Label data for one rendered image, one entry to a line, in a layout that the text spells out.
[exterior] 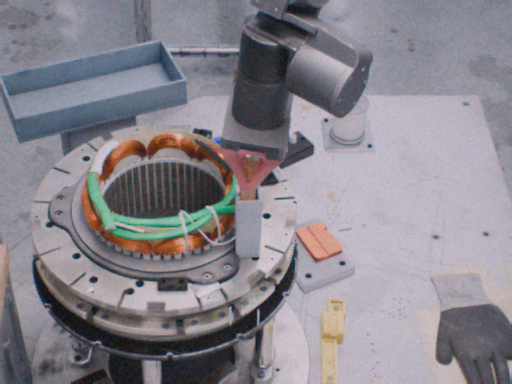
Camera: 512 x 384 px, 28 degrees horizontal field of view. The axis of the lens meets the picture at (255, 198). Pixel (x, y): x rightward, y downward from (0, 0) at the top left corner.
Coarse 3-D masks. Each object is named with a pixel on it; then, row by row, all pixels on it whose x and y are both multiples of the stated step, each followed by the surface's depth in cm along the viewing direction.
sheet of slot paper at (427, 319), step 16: (464, 272) 159; (480, 272) 159; (496, 288) 157; (496, 304) 155; (416, 320) 152; (432, 320) 152; (432, 336) 150; (432, 352) 148; (432, 368) 146; (448, 368) 146
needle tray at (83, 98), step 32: (64, 64) 149; (96, 64) 151; (128, 64) 154; (160, 64) 156; (32, 96) 149; (64, 96) 149; (96, 96) 150; (128, 96) 144; (160, 96) 147; (32, 128) 141; (64, 128) 144; (96, 128) 148
